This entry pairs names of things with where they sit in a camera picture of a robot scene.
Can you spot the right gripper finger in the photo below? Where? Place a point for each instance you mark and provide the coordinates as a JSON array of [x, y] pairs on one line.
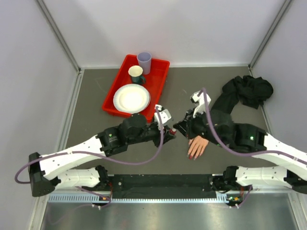
[[180, 124], [183, 130]]

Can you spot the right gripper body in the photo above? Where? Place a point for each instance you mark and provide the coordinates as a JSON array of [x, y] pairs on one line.
[[195, 127]]

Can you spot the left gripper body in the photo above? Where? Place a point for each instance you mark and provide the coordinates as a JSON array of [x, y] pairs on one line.
[[156, 136]]

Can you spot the red nail polish bottle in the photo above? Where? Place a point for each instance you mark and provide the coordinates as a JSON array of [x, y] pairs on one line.
[[172, 131]]

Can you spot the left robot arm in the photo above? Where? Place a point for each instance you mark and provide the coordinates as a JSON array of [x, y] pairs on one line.
[[48, 173]]

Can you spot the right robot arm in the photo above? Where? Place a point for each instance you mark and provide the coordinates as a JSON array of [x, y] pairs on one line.
[[290, 164]]

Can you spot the mannequin hand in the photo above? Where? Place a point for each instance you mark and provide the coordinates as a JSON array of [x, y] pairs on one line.
[[197, 146]]

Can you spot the white paper plate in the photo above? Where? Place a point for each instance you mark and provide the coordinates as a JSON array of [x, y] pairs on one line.
[[131, 98]]

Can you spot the red plastic tray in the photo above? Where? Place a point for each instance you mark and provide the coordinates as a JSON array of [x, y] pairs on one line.
[[155, 81]]

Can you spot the green mug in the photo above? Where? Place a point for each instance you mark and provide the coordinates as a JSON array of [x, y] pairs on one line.
[[137, 78]]

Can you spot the black sleeve cloth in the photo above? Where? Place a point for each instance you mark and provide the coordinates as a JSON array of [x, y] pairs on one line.
[[249, 91]]

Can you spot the lavender plastic cup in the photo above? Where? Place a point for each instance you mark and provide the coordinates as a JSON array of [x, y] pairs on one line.
[[144, 60]]

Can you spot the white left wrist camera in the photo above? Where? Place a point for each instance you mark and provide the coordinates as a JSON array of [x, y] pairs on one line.
[[162, 116]]

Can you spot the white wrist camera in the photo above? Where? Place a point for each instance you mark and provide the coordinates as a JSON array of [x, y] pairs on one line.
[[198, 99], [162, 116]]

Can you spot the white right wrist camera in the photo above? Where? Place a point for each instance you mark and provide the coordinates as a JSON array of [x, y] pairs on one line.
[[198, 99]]

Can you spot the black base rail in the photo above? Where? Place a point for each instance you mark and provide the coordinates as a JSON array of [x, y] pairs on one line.
[[161, 186]]

